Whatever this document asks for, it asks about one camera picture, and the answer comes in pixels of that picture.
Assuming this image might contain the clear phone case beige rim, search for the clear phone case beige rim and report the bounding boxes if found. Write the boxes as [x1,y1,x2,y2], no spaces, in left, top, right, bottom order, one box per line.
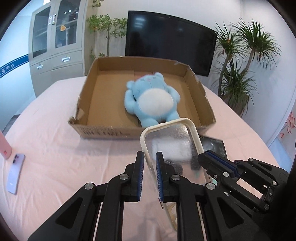
[139,117,219,232]

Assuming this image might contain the blue plush bear toy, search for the blue plush bear toy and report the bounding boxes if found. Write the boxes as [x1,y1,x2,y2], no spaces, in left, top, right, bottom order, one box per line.
[124,72,181,128]

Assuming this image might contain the black card on bed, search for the black card on bed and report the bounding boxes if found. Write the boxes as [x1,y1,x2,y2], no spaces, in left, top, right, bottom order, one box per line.
[200,136,227,158]

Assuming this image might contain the spiky palm potted plant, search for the spiky palm potted plant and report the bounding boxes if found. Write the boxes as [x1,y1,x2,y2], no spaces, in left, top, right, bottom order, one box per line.
[215,19,281,116]

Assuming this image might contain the purple smartphone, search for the purple smartphone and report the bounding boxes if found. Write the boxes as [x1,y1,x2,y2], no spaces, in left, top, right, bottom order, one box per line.
[6,154,26,194]

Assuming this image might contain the pink rabbit bottle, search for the pink rabbit bottle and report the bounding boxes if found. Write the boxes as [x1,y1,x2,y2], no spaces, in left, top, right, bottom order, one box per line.
[0,132,12,160]

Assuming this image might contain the brown cardboard box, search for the brown cardboard box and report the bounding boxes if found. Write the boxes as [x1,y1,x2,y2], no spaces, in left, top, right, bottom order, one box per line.
[68,57,216,139]

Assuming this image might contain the black flat screen television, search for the black flat screen television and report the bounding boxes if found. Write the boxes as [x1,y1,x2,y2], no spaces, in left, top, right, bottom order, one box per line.
[125,11,217,76]

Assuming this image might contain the tall leafy green plant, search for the tall leafy green plant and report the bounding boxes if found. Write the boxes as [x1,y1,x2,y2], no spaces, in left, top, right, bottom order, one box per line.
[86,14,127,60]

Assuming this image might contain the grey metal filing cabinet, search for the grey metal filing cabinet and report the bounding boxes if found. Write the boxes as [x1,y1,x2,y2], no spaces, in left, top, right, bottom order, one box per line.
[29,0,89,96]

